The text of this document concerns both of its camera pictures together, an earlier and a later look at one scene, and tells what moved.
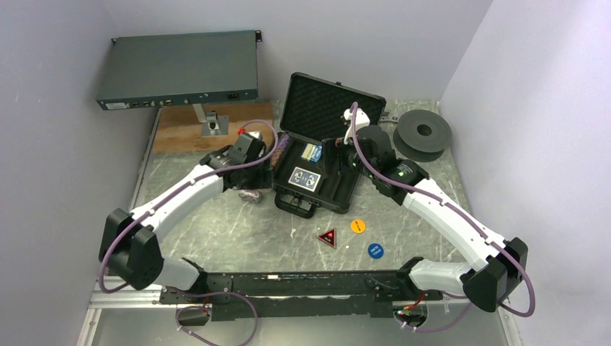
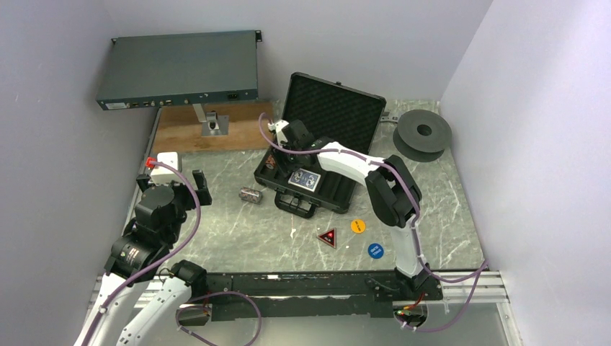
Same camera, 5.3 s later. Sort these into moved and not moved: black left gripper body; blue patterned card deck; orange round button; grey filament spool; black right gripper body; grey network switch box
Moved: black right gripper body; black left gripper body
Not moved: blue patterned card deck; grey network switch box; orange round button; grey filament spool
